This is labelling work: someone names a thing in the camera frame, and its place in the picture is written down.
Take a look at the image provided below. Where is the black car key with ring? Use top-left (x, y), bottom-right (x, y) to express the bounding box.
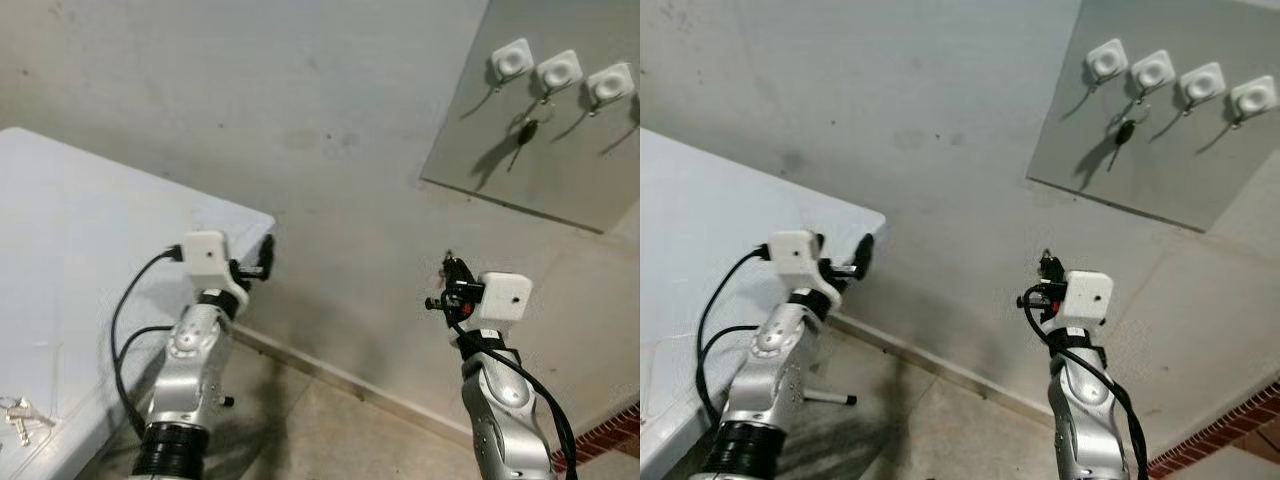
top-left (1105, 100), bottom-right (1151, 173)
top-left (505, 100), bottom-right (552, 174)

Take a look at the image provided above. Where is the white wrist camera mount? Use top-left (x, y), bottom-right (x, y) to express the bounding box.
top-left (1048, 271), bottom-right (1115, 329)
top-left (182, 231), bottom-right (251, 311)
top-left (464, 272), bottom-right (534, 332)
top-left (769, 230), bottom-right (839, 309)

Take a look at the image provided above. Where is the silver key bunch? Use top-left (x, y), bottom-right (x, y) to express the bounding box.
top-left (0, 397), bottom-right (57, 447)

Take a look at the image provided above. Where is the red brick wall strip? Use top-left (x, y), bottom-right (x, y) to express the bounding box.
top-left (553, 404), bottom-right (641, 473)
top-left (1147, 380), bottom-right (1280, 480)

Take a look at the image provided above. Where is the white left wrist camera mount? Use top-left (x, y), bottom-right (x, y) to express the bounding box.
top-left (769, 230), bottom-right (839, 309)
top-left (182, 231), bottom-right (251, 311)

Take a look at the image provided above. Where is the white square wall hook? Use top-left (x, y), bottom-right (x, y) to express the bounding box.
top-left (487, 38), bottom-right (535, 93)
top-left (585, 62), bottom-right (637, 117)
top-left (1179, 62), bottom-right (1227, 117)
top-left (1130, 49), bottom-right (1176, 104)
top-left (1230, 76), bottom-right (1279, 129)
top-left (1084, 38), bottom-right (1130, 93)
top-left (536, 49), bottom-right (584, 104)

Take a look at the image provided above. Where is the grey wall board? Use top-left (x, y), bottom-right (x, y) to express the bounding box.
top-left (1027, 0), bottom-right (1280, 233)
top-left (419, 0), bottom-right (641, 235)

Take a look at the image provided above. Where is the white plastic folding table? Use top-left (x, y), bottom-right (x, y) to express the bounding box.
top-left (0, 127), bottom-right (277, 480)
top-left (640, 128), bottom-right (887, 480)

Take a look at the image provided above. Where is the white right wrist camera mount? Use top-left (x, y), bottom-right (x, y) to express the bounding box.
top-left (1048, 271), bottom-right (1115, 329)
top-left (464, 272), bottom-right (534, 332)

